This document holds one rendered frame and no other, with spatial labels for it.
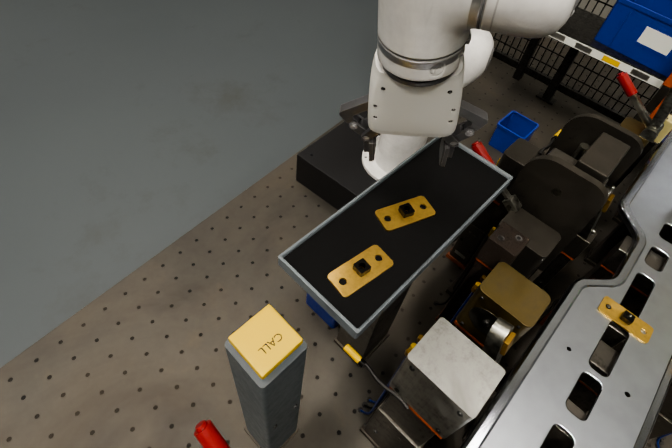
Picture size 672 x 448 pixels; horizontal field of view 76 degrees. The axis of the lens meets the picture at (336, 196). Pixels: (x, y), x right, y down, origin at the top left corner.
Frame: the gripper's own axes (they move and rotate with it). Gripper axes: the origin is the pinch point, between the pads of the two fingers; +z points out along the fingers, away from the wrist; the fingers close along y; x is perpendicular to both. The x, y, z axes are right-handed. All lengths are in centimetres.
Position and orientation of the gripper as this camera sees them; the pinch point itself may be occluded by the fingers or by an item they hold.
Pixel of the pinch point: (407, 150)
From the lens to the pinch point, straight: 56.6
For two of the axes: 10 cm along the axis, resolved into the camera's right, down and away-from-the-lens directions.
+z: 0.7, 5.2, 8.5
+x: -1.3, 8.5, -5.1
